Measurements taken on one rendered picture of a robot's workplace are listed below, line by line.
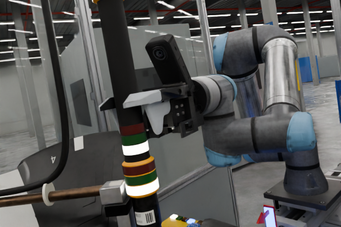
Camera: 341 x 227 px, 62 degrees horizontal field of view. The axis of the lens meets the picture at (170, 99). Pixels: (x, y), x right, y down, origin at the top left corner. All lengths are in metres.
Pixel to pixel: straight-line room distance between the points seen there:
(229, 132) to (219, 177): 1.25
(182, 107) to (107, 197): 0.17
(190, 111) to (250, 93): 0.55
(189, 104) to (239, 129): 0.17
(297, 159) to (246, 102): 0.28
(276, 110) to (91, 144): 0.37
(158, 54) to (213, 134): 0.22
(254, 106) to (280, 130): 0.45
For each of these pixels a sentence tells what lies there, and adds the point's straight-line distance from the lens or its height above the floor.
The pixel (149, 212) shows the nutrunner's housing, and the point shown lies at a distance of 0.40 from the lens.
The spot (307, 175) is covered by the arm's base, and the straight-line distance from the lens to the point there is 1.14.
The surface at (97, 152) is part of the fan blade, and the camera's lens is 0.54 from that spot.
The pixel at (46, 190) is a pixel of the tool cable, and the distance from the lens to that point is 0.45.
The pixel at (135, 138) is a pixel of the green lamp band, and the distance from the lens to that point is 0.37.
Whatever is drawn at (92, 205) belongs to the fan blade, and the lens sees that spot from 0.49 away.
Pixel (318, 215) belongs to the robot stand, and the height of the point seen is 0.98.
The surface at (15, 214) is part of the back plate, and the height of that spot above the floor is 1.28.
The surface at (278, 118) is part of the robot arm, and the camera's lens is 0.59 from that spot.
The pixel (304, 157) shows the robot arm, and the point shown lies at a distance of 1.12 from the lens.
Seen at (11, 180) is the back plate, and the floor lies 1.35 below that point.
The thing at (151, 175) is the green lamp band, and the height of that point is 1.39.
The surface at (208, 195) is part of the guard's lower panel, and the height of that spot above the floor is 0.83.
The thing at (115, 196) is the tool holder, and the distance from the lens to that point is 0.40.
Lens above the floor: 1.50
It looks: 3 degrees down
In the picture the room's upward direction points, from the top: 10 degrees counter-clockwise
